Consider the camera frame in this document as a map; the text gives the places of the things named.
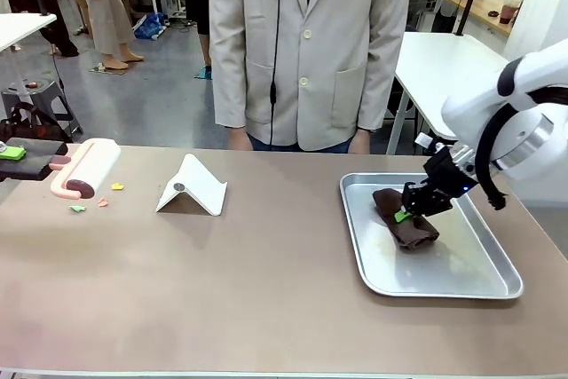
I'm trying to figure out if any large white side table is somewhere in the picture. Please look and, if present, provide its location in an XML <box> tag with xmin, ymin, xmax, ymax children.
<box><xmin>385</xmin><ymin>31</ymin><xmax>511</xmax><ymax>156</ymax></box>

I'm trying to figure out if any metal baking tray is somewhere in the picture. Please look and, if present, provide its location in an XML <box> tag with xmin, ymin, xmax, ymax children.
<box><xmin>339</xmin><ymin>172</ymin><xmax>525</xmax><ymax>299</ymax></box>

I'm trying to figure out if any black right arm cable sleeve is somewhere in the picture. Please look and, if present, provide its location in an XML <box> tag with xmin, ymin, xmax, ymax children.
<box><xmin>477</xmin><ymin>85</ymin><xmax>568</xmax><ymax>212</ymax></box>

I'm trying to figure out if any person left hand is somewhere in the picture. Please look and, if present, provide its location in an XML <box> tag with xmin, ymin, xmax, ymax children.
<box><xmin>350</xmin><ymin>131</ymin><xmax>370</xmax><ymax>154</ymax></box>

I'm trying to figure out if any thin black neck cord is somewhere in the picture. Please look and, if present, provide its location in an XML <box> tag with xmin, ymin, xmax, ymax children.
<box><xmin>268</xmin><ymin>0</ymin><xmax>286</xmax><ymax>149</ymax></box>

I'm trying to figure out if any black and red bag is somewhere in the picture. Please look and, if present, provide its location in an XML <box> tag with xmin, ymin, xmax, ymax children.
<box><xmin>0</xmin><ymin>102</ymin><xmax>68</xmax><ymax>144</ymax></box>

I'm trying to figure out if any small white side table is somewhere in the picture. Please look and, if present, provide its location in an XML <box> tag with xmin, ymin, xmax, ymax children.
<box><xmin>0</xmin><ymin>12</ymin><xmax>58</xmax><ymax>55</ymax></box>

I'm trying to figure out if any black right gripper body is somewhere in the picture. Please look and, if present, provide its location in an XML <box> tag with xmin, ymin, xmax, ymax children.
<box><xmin>421</xmin><ymin>147</ymin><xmax>483</xmax><ymax>199</ymax></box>

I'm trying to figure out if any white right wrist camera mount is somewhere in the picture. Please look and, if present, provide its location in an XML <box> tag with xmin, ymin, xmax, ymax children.
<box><xmin>414</xmin><ymin>132</ymin><xmax>445</xmax><ymax>152</ymax></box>

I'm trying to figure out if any wooden workbench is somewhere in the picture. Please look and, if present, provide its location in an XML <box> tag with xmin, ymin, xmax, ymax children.
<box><xmin>443</xmin><ymin>0</ymin><xmax>518</xmax><ymax>38</ymax></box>

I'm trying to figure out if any bystander in black trousers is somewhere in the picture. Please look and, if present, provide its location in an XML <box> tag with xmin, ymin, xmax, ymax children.
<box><xmin>0</xmin><ymin>0</ymin><xmax>81</xmax><ymax>59</ymax></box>

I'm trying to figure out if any person left forearm beige sleeve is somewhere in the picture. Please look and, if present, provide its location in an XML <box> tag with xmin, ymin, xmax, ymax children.
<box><xmin>354</xmin><ymin>32</ymin><xmax>405</xmax><ymax>134</ymax></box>

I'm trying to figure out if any person right hand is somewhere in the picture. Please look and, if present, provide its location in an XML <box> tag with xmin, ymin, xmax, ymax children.
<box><xmin>226</xmin><ymin>126</ymin><xmax>252</xmax><ymax>152</ymax></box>

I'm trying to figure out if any person in beige jacket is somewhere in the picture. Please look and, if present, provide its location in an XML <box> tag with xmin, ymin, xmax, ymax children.
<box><xmin>208</xmin><ymin>0</ymin><xmax>412</xmax><ymax>154</ymax></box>

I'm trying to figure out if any brown cloth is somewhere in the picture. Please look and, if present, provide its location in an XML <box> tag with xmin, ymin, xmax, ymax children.
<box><xmin>371</xmin><ymin>187</ymin><xmax>440</xmax><ymax>250</ymax></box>

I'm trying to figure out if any white folded roller stand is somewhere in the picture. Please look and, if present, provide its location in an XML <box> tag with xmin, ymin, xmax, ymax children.
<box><xmin>154</xmin><ymin>153</ymin><xmax>228</xmax><ymax>217</ymax></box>

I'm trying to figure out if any blue plastic bag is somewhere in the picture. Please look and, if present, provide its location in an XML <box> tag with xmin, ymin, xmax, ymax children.
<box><xmin>132</xmin><ymin>12</ymin><xmax>169</xmax><ymax>42</ymax></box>

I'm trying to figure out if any pink lint roller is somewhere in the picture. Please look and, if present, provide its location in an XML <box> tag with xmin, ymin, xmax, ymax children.
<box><xmin>0</xmin><ymin>138</ymin><xmax>122</xmax><ymax>201</ymax></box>

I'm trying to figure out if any grey step stool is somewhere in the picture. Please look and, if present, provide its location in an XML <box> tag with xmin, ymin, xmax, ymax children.
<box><xmin>0</xmin><ymin>79</ymin><xmax>84</xmax><ymax>137</ymax></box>

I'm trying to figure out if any person right forearm beige sleeve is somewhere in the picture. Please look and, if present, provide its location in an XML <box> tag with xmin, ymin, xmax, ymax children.
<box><xmin>208</xmin><ymin>19</ymin><xmax>249</xmax><ymax>130</ymax></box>

